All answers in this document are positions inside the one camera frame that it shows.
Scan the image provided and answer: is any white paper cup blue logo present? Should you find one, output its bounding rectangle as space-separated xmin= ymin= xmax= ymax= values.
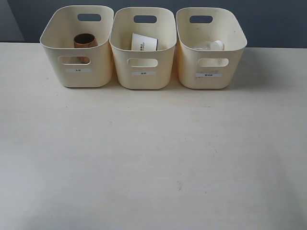
xmin=131 ymin=33 xmax=158 ymax=51

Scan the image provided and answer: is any clear plastic bottle white cap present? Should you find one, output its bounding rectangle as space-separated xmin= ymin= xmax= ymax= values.
xmin=193 ymin=39 xmax=225 ymax=65

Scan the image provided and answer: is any brown wooden cup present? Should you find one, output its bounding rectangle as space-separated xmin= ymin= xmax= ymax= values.
xmin=73 ymin=33 xmax=99 ymax=64

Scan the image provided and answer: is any cream right plastic bin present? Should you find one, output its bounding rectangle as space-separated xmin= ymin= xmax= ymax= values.
xmin=176 ymin=7 xmax=248 ymax=90

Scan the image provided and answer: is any cream plastic bin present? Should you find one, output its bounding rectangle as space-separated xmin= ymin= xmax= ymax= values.
xmin=176 ymin=7 xmax=248 ymax=90
xmin=109 ymin=7 xmax=177 ymax=90
xmin=40 ymin=5 xmax=114 ymax=88

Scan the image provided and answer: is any cream middle plastic bin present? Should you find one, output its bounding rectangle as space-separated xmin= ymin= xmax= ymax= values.
xmin=109 ymin=7 xmax=177 ymax=90

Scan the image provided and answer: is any cream left plastic bin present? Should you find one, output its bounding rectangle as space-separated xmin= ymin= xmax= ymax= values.
xmin=40 ymin=5 xmax=114 ymax=88

